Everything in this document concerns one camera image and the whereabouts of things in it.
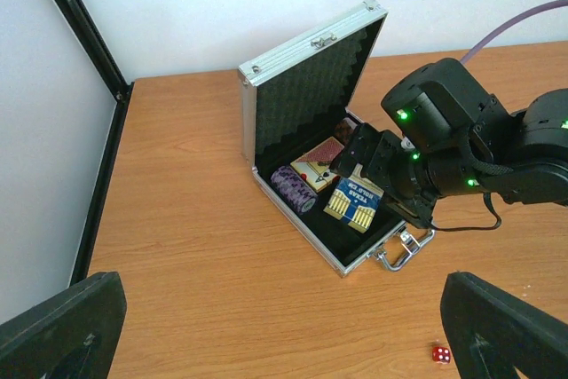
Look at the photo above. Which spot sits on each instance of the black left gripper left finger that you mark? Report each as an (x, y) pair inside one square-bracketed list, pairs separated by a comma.
[(71, 335)]

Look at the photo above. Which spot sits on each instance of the yellow card box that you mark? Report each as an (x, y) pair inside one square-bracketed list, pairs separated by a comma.
[(355, 201)]

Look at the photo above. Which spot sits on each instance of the aluminium poker case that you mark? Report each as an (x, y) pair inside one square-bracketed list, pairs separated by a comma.
[(292, 97)]

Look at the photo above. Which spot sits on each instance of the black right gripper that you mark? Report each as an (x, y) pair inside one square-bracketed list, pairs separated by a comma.
[(384, 162)]

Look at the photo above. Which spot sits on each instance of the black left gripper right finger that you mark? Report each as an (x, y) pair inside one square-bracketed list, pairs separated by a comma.
[(493, 334)]

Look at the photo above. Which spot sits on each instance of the red die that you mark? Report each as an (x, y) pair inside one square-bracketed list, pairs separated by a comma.
[(441, 355)]

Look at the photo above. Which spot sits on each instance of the red playing card deck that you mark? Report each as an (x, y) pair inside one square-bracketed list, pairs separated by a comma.
[(313, 167)]

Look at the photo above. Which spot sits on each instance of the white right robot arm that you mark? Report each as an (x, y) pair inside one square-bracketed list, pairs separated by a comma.
[(455, 138)]

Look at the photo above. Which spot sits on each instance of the purple chip stack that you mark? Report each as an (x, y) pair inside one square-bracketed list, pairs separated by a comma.
[(344, 130), (299, 195)]

